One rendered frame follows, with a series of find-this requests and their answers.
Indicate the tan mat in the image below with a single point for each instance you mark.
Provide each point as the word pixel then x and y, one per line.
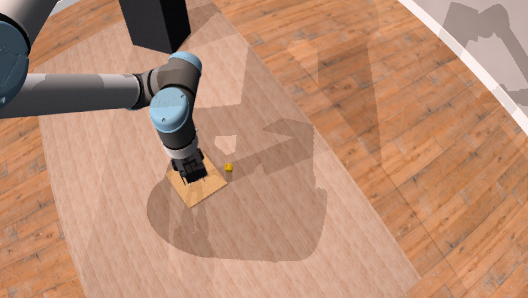
pixel 200 189

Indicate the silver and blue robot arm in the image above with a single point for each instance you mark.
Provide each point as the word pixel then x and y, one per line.
pixel 47 94

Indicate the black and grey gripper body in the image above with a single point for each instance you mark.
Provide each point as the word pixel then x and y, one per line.
pixel 191 175

